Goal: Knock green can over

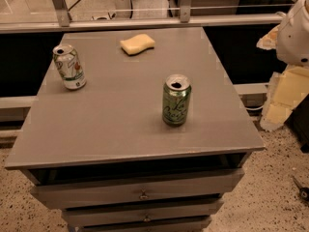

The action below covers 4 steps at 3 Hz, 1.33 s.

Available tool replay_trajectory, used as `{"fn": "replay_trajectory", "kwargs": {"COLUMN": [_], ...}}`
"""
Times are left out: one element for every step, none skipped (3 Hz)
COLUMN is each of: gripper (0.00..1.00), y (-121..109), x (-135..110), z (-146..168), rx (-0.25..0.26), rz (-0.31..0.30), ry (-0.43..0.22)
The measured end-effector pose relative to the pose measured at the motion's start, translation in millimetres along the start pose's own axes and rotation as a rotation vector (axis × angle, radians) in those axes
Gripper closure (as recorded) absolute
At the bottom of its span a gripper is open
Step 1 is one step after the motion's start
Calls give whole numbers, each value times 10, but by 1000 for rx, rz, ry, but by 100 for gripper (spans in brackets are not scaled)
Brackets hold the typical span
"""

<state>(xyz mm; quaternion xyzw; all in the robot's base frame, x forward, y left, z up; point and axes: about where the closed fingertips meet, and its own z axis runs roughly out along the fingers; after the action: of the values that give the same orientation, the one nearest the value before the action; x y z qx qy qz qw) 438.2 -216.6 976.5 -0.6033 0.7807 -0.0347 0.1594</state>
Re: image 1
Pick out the grey drawer cabinet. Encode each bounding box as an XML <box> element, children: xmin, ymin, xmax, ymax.
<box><xmin>4</xmin><ymin>26</ymin><xmax>267</xmax><ymax>232</ymax></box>

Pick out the black wheel on floor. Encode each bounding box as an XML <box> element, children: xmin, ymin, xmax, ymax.
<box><xmin>293</xmin><ymin>176</ymin><xmax>309</xmax><ymax>201</ymax></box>

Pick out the bottom grey drawer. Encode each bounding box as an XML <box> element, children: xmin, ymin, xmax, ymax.
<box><xmin>80</xmin><ymin>217</ymin><xmax>211</xmax><ymax>232</ymax></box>

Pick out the green La Croix can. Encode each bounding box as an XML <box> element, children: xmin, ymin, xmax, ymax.
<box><xmin>162</xmin><ymin>74</ymin><xmax>191</xmax><ymax>127</ymax></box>

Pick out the yellow sponge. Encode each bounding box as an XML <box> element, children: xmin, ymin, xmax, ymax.
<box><xmin>120</xmin><ymin>34</ymin><xmax>155</xmax><ymax>55</ymax></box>

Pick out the white soda can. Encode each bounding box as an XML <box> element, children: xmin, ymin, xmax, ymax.
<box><xmin>53</xmin><ymin>43</ymin><xmax>86</xmax><ymax>90</ymax></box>

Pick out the grey drawer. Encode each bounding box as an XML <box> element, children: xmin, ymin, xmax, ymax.
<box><xmin>31</xmin><ymin>168</ymin><xmax>244</xmax><ymax>209</ymax></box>
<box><xmin>80</xmin><ymin>217</ymin><xmax>211</xmax><ymax>232</ymax></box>
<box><xmin>63</xmin><ymin>198</ymin><xmax>223</xmax><ymax>227</ymax></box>

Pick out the top grey drawer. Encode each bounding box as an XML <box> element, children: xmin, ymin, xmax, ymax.
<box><xmin>31</xmin><ymin>168</ymin><xmax>244</xmax><ymax>209</ymax></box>

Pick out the metal railing frame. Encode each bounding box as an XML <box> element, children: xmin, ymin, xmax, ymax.
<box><xmin>0</xmin><ymin>0</ymin><xmax>296</xmax><ymax>33</ymax></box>

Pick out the middle grey drawer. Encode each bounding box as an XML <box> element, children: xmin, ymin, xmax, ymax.
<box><xmin>63</xmin><ymin>198</ymin><xmax>223</xmax><ymax>227</ymax></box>

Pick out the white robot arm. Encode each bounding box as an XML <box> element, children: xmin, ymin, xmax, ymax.
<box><xmin>276</xmin><ymin>0</ymin><xmax>309</xmax><ymax>67</ymax></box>

